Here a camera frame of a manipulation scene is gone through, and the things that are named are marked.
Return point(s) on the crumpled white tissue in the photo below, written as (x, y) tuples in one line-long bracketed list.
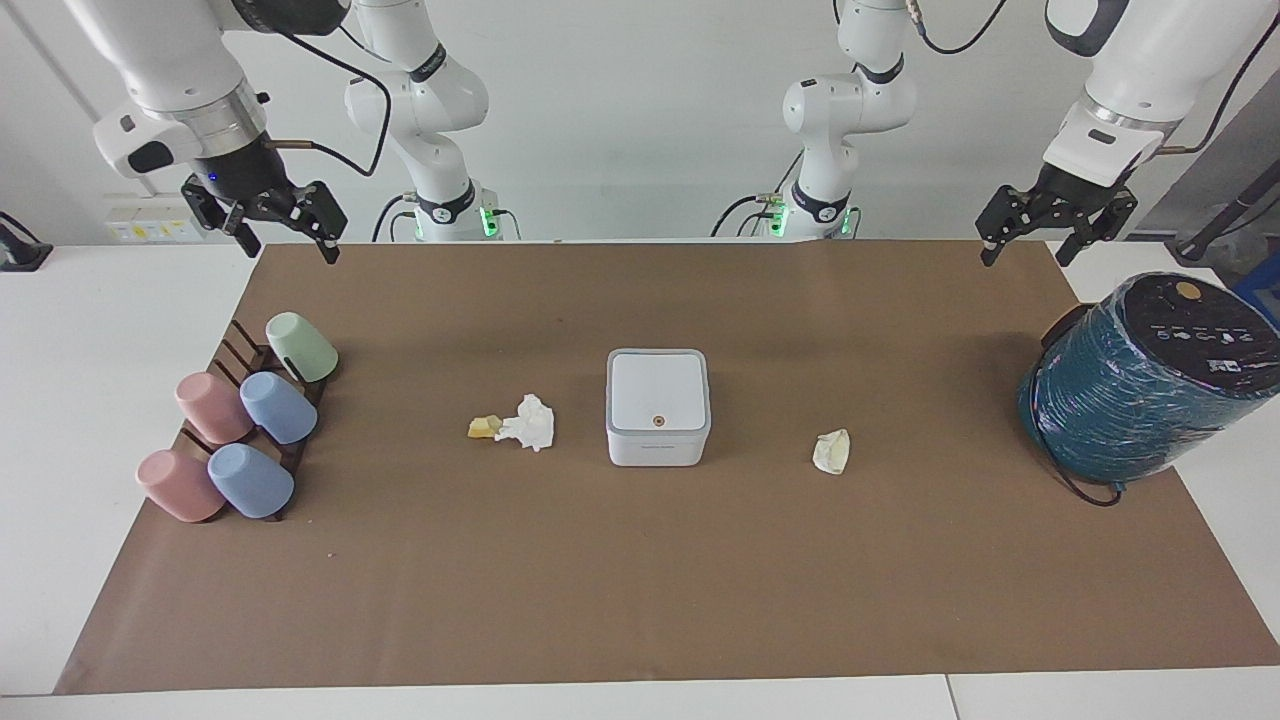
[(528, 424)]

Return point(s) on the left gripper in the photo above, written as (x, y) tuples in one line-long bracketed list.
[(1072, 190)]

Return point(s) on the black stand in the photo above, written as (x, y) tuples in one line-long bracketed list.
[(1225, 218), (20, 252)]

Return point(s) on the white wall socket strip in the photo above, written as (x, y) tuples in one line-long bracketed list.
[(150, 225)]

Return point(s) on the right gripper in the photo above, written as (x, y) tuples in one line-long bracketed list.
[(238, 172)]

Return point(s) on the white square trash bin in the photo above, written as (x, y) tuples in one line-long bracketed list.
[(658, 405)]

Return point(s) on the dark wooden cup rack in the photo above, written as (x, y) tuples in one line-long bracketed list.
[(245, 352)]

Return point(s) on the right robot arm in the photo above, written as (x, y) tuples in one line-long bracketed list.
[(160, 60)]

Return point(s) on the teal wrapped round appliance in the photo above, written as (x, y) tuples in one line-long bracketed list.
[(1130, 400)]

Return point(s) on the yellow trash scrap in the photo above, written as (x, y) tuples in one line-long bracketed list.
[(482, 428)]

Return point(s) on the blue cup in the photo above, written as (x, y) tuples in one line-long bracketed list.
[(250, 482), (280, 408)]

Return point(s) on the green cup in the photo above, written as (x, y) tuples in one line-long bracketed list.
[(303, 346)]

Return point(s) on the pink cup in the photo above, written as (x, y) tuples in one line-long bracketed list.
[(212, 408), (178, 486)]

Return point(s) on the crumpled cream paper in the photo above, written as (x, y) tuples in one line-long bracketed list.
[(832, 452)]

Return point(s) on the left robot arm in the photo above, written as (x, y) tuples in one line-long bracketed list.
[(1140, 70)]

